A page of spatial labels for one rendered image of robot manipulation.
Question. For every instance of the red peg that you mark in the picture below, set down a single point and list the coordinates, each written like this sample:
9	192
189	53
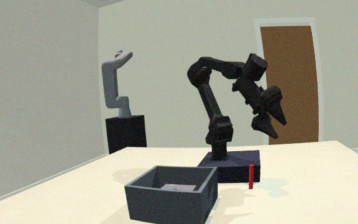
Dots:
251	176

